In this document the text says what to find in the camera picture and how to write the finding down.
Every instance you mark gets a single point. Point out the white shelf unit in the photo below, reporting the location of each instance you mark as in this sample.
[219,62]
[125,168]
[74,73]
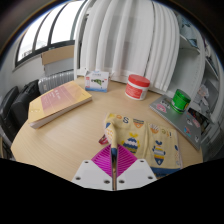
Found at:
[203,70]

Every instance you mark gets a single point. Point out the white radiator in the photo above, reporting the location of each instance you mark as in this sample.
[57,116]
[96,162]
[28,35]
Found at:
[55,81]

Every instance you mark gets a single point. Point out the orange yellow paperback book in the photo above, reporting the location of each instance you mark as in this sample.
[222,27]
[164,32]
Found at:
[56,101]

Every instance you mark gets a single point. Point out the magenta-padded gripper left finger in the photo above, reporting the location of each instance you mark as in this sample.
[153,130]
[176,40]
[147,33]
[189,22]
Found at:
[95,175]

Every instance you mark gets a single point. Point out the grey laptop with stickers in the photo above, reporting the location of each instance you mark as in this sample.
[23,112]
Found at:
[180,123]

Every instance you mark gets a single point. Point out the white curtain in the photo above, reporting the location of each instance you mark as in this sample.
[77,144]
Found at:
[126,36]

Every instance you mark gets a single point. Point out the arched window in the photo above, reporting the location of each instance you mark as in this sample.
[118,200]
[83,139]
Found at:
[50,30]

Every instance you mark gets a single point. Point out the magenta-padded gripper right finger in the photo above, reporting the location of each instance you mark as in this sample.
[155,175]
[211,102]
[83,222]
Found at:
[136,174]

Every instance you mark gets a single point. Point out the small white printed box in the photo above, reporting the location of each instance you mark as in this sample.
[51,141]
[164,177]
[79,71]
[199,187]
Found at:
[96,81]

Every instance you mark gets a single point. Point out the yellow fish print towel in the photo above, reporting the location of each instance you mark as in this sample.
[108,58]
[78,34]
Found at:
[146,133]

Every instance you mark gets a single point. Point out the white tub with red lid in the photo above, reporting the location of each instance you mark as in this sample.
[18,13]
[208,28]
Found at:
[136,88]

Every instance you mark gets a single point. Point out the brown cardboard box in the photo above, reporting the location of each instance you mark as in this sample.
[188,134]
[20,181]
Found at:
[58,54]

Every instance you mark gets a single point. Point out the green round tin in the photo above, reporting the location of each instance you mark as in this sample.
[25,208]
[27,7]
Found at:
[180,101]

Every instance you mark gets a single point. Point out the black chair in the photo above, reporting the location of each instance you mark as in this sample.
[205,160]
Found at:
[16,106]

